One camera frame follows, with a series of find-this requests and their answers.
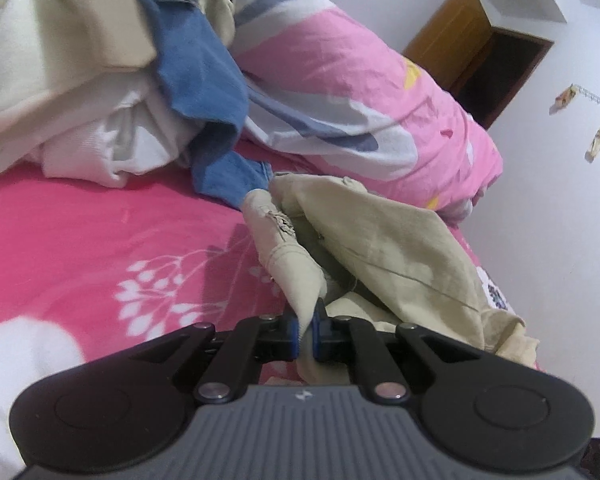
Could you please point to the pink floral duvet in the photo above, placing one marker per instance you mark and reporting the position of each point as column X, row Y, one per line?
column 330, row 60

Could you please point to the metal wall hook rail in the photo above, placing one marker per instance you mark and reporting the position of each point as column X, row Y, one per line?
column 597, row 100

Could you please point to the cream fleece garment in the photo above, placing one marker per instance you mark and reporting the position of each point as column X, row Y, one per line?
column 55, row 25

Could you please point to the brown wooden door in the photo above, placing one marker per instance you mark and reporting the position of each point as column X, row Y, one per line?
column 450, row 35

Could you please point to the beige pants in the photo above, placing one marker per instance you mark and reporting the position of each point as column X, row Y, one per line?
column 390, row 240

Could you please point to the pink floral bed sheet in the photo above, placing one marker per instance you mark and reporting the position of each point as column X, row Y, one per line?
column 105, row 230

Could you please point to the pale beige garment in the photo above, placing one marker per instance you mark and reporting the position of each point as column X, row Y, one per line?
column 217, row 10

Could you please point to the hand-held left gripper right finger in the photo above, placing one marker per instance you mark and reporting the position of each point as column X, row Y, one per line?
column 319, row 332

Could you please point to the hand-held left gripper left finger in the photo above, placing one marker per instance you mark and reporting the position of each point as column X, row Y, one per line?
column 292, row 335

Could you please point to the blue denim jeans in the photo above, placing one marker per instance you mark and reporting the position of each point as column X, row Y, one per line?
column 200, row 75

